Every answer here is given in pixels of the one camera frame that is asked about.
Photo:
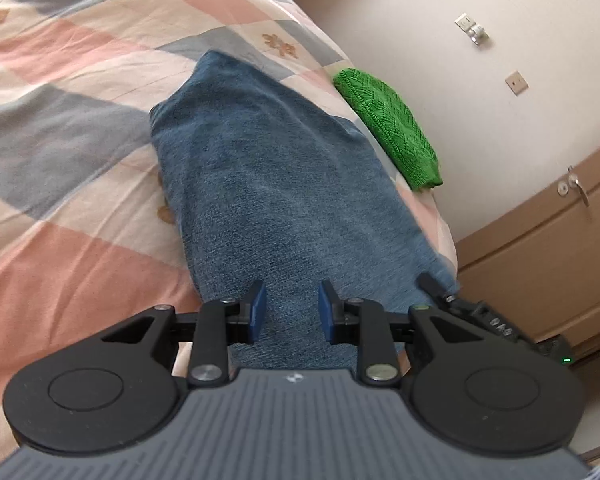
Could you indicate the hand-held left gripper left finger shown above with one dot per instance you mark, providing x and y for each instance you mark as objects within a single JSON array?
[{"x": 257, "y": 310}]

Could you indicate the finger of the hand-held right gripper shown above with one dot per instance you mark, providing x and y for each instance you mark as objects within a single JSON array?
[{"x": 435, "y": 288}]

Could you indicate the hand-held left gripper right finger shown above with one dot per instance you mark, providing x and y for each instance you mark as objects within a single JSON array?
[{"x": 326, "y": 310}]

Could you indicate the blue denim jeans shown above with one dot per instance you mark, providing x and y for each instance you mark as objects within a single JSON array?
[{"x": 280, "y": 185}]

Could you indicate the brown wooden door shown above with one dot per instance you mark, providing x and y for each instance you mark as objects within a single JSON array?
[{"x": 540, "y": 265}]

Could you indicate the green knitted sweater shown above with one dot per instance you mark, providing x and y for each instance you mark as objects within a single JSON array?
[{"x": 390, "y": 120}]

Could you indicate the pastel patchwork quilt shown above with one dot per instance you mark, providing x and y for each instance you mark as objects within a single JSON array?
[{"x": 55, "y": 85}]

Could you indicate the brown wall plate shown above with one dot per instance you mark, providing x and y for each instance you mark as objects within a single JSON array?
[{"x": 517, "y": 82}]

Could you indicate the white wall switch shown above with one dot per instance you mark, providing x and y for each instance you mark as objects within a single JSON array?
[{"x": 472, "y": 29}]

